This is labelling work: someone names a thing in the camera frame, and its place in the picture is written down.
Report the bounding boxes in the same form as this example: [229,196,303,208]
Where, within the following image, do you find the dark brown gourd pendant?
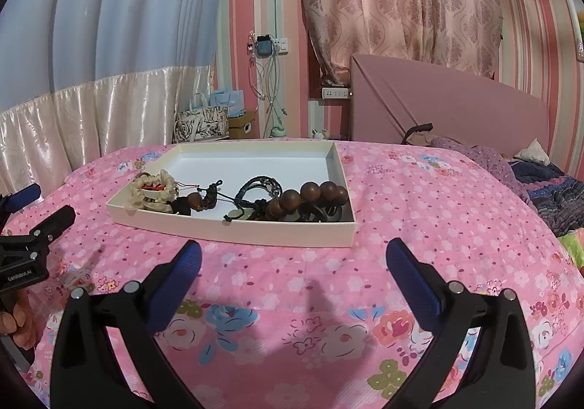
[176,183,224,215]

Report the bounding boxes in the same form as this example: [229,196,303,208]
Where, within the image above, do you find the blue gift bag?
[209,89,245,118]

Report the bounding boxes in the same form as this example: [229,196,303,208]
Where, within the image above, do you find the tan bag black strap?
[401,123,434,146]

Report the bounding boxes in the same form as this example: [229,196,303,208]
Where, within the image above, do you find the purple dotted cloth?
[431,137,530,204]

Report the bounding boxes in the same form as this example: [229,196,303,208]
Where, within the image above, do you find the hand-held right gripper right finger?
[385,238,538,409]

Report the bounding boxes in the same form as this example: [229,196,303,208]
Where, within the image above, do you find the white shallow tray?
[106,141,357,249]

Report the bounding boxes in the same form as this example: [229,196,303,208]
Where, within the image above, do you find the person's left hand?
[0,288,39,350]

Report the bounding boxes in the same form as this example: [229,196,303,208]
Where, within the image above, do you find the pink patterned curtain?
[294,0,505,85]

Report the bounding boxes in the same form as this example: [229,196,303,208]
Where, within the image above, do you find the white charging cables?
[249,32,288,127]

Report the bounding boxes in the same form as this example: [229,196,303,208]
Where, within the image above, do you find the green cloth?
[559,229,584,273]

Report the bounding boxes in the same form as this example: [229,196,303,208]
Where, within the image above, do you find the brown cardboard box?
[228,111,256,139]

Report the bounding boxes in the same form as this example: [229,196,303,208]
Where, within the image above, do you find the dark blue cloth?
[508,160,584,236]

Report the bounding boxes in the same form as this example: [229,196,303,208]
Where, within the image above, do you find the black braided bracelet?
[235,175,284,204]

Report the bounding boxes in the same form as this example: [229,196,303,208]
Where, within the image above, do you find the pale jade pendant black cord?
[223,199,270,222]

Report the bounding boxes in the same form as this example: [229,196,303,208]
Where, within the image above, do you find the brown wooden bead bracelet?
[267,181,350,222]

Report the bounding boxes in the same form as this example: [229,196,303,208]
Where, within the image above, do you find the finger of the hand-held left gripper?
[0,183,43,213]
[18,204,77,251]

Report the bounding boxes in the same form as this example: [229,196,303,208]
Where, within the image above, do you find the white pillow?
[513,139,550,163]

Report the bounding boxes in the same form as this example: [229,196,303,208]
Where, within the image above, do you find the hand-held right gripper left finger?
[49,240,204,409]

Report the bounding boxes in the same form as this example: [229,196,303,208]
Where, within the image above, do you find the pink bed headboard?
[349,54,550,161]

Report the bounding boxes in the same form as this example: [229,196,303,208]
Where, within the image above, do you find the pink floral blanket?
[0,137,584,409]

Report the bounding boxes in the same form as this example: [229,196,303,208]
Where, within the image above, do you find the blue curtain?
[0,0,233,113]

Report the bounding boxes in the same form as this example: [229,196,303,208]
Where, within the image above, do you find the cream satin curtain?
[0,64,217,204]

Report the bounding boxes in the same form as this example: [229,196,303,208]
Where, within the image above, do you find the floral tote bag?
[176,94,230,144]

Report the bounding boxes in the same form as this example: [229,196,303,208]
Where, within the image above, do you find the cream bead bracelet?
[127,169,178,213]

